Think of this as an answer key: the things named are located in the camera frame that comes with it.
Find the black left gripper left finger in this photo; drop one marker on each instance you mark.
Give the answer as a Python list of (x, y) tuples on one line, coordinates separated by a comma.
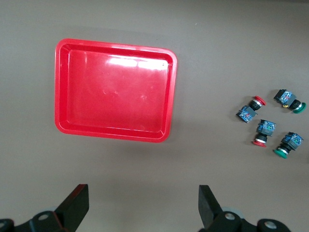
[(74, 205)]

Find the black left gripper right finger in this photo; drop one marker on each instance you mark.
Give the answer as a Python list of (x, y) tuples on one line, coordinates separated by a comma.
[(207, 207)]

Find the red push button switch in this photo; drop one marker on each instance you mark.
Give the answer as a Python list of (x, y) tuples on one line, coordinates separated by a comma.
[(265, 126), (246, 113)]

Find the red plastic tray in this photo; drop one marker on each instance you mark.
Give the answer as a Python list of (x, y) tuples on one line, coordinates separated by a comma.
[(116, 91)]

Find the brown table cover sheet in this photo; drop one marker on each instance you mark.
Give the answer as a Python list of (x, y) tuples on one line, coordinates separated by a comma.
[(217, 36)]

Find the green push button switch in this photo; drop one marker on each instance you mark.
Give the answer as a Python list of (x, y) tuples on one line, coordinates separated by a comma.
[(286, 96), (293, 140)]

